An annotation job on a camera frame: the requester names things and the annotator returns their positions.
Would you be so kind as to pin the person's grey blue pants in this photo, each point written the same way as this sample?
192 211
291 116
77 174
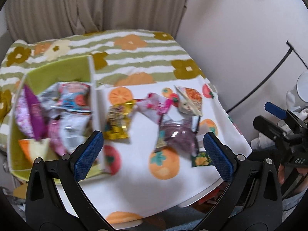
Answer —
293 204

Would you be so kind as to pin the mauve snack packet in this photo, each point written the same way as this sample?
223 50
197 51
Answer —
178 136

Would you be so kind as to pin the white snack packet black label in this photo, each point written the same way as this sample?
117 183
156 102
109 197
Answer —
72 130

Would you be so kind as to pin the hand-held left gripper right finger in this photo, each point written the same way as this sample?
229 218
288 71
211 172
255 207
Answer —
217 157

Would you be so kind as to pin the person's right hand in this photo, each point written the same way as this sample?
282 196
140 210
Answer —
281 173

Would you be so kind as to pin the orange and cream snack packet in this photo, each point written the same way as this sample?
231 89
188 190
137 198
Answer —
36 150

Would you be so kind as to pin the orange print snack packet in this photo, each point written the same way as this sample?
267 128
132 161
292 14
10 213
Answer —
190 99

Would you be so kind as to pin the floral striped blanket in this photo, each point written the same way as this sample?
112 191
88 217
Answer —
134 55

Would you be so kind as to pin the small green snack packet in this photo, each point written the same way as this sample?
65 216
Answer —
202 160

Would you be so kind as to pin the yellow snack packet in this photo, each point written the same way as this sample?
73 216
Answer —
119 120

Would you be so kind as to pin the light blue snack packet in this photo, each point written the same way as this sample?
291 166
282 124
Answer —
73 96

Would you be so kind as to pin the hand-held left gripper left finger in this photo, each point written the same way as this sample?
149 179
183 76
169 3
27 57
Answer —
89 155

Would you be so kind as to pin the green cardboard box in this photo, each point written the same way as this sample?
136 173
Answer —
60 69

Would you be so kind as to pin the white fruit print cloth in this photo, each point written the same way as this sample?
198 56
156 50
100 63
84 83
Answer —
144 185

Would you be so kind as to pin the pink and white snack packet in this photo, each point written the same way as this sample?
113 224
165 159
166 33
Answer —
154 107

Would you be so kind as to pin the beige curtain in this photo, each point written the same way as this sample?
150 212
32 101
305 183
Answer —
96 7

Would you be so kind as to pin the purple snack packet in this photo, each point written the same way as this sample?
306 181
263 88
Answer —
30 114

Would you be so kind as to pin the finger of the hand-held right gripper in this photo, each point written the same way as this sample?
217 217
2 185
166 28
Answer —
275 109
269 126

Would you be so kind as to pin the white table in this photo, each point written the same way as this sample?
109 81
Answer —
199 196

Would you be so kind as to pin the pile of white clothes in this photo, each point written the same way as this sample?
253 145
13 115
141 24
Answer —
292 101

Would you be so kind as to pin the white round lamp head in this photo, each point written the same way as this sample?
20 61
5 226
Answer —
302 86

